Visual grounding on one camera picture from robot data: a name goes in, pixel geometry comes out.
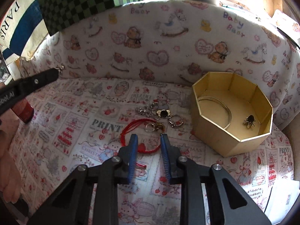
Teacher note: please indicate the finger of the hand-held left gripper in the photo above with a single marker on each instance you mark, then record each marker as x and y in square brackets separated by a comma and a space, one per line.
[37, 81]

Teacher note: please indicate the black flower gold pendant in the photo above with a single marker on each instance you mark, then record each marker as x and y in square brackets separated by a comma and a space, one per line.
[163, 114]

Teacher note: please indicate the green checkered box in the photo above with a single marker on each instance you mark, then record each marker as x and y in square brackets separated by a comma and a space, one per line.
[77, 2]

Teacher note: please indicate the small silver charm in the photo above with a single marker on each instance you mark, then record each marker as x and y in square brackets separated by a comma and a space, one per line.
[61, 68]

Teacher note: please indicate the red and white printed cloth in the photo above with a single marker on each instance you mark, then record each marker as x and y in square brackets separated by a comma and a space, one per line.
[77, 131]

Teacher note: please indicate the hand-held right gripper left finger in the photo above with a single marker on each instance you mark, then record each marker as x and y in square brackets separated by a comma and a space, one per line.
[132, 154]

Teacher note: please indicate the person's bare leg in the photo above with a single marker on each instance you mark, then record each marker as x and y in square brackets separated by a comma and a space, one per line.
[8, 164]

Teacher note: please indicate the bear print blanket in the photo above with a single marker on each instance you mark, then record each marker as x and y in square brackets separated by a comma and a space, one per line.
[150, 42]

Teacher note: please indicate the white paper sheet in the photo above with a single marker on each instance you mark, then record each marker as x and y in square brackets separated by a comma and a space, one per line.
[280, 204]

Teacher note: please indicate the white bag with blue stripe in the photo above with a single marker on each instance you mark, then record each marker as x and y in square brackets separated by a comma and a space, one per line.
[22, 30]

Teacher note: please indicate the gold bangle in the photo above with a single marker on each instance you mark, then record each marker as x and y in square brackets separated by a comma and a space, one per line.
[229, 112]

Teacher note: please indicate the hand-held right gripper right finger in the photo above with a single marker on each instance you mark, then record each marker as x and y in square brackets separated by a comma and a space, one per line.
[165, 154]

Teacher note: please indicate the gold octagonal box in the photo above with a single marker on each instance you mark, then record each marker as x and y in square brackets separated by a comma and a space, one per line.
[211, 136]

